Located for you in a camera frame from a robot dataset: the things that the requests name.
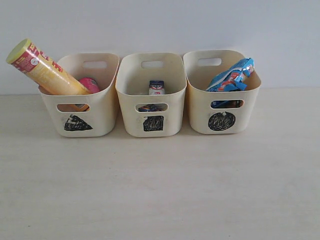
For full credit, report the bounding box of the blue white milk carton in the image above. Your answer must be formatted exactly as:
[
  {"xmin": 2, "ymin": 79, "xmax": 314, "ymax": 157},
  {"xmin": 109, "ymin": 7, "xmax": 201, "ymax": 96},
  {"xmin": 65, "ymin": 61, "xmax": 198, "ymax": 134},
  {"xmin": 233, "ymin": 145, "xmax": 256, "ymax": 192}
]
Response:
[{"xmin": 148, "ymin": 80, "xmax": 166, "ymax": 96}]

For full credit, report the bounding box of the blue noodle packet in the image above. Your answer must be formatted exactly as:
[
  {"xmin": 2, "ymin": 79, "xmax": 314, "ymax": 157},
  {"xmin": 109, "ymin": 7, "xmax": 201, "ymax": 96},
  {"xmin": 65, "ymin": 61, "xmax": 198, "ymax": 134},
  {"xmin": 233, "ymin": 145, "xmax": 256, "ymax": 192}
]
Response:
[{"xmin": 205, "ymin": 58, "xmax": 255, "ymax": 93}]

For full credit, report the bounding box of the pink chips can yellow lid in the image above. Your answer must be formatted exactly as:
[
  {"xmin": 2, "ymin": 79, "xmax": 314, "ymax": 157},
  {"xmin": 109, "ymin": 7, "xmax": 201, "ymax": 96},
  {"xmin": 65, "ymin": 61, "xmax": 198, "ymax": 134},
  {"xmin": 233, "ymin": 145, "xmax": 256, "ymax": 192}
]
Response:
[{"xmin": 74, "ymin": 77, "xmax": 101, "ymax": 113}]

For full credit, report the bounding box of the yellow Lay's chips can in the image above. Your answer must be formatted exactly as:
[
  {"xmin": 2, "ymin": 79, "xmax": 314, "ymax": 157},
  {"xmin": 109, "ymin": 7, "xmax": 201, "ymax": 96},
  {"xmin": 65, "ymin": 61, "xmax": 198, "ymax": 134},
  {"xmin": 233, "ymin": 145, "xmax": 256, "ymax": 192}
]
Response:
[{"xmin": 6, "ymin": 38, "xmax": 91, "ymax": 96}]

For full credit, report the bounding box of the cream bin with circle mark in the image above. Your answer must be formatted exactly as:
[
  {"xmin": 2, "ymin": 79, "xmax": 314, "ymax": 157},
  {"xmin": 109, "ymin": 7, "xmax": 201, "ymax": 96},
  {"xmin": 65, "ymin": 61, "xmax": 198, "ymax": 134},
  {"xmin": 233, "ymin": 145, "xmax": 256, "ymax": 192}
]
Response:
[{"xmin": 183, "ymin": 50, "xmax": 262, "ymax": 135}]

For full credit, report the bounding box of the cream bin with triangle mark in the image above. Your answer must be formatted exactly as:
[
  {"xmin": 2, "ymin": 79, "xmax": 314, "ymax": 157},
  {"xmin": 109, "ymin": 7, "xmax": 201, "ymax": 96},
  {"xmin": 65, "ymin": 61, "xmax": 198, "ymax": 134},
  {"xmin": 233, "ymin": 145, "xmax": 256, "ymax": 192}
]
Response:
[{"xmin": 40, "ymin": 53, "xmax": 120, "ymax": 138}]

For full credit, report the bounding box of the cream bin with square mark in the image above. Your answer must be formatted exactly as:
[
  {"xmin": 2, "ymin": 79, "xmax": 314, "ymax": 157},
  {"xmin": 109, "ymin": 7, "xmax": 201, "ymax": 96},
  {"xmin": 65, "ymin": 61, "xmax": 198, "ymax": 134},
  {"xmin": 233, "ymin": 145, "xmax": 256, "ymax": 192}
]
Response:
[{"xmin": 115, "ymin": 52, "xmax": 187, "ymax": 138}]

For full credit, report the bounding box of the purple juice box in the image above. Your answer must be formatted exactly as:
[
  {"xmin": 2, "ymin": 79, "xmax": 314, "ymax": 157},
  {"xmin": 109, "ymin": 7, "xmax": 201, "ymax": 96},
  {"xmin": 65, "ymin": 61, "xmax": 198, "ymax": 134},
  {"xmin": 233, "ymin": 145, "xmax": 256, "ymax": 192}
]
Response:
[{"xmin": 138, "ymin": 104, "xmax": 164, "ymax": 112}]

